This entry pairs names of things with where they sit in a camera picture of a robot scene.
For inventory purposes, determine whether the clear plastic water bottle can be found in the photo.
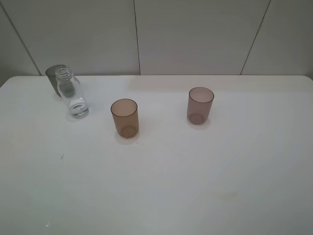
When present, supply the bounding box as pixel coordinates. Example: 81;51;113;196
55;65;89;119

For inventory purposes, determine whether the brown translucent plastic cup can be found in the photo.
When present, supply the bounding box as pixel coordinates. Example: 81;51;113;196
111;98;139;139

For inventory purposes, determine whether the mauve translucent plastic cup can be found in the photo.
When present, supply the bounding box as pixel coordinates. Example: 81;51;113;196
187;87;215;125

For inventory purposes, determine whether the grey translucent plastic cup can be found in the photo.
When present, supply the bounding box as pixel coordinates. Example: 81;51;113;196
45;64;65;97

